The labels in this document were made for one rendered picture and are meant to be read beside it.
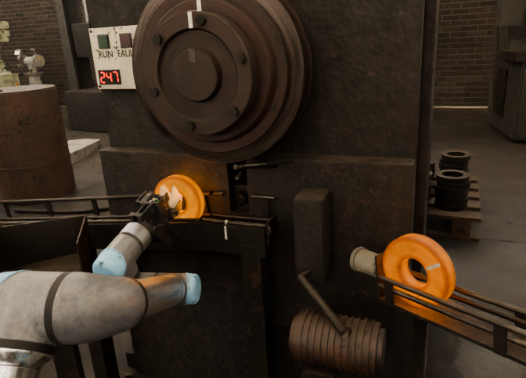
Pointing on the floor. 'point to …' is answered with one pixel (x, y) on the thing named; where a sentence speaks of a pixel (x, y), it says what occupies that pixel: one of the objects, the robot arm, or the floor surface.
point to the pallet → (453, 196)
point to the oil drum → (33, 145)
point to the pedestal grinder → (31, 66)
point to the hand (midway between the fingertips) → (178, 195)
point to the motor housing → (336, 345)
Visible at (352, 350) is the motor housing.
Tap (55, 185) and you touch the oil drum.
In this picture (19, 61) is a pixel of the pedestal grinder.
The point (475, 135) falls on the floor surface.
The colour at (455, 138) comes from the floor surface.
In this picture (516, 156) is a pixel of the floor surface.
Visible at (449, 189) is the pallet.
